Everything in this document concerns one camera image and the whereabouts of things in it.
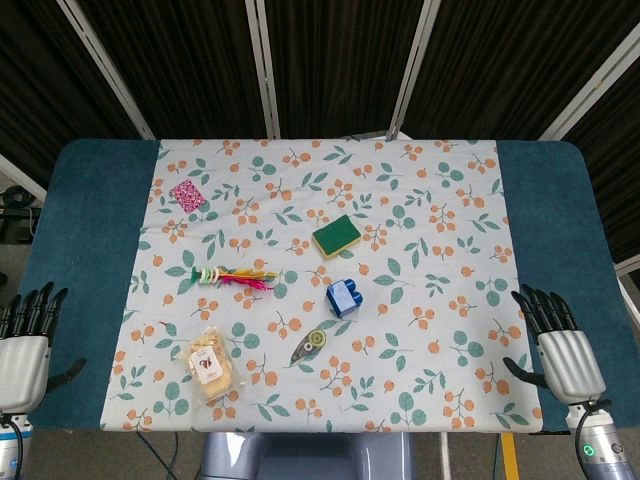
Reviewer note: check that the black folding screen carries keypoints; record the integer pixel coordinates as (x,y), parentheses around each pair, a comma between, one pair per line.
(320,65)

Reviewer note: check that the floral tablecloth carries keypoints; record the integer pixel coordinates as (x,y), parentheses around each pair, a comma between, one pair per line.
(325,280)

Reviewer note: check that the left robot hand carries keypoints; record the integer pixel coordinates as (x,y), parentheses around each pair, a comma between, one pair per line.
(22,350)

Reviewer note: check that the green yellow sponge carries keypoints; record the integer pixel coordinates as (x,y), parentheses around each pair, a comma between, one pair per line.
(337,237)

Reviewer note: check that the pink patterned card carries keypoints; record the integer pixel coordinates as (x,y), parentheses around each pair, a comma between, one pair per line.
(188,197)

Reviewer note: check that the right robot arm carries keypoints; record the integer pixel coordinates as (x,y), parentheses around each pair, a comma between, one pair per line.
(597,445)

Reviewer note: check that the colourful feather shuttlecock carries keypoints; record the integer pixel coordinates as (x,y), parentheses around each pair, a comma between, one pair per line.
(235,278)

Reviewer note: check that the blue table mat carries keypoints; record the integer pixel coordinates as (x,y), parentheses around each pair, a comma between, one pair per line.
(320,280)

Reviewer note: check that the bagged snack packet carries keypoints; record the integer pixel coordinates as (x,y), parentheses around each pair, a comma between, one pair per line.
(210,363)

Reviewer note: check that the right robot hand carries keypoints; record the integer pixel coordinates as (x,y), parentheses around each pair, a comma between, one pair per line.
(570,360)

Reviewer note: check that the correction tape dispenser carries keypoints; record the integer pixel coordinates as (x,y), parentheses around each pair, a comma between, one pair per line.
(310,343)

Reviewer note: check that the blue toy building block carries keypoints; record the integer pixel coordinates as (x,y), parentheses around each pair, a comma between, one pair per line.
(344,298)

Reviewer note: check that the grey robot torso base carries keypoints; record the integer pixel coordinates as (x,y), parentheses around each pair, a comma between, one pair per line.
(307,456)

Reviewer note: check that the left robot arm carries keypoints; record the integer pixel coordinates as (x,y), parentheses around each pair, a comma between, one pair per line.
(7,445)

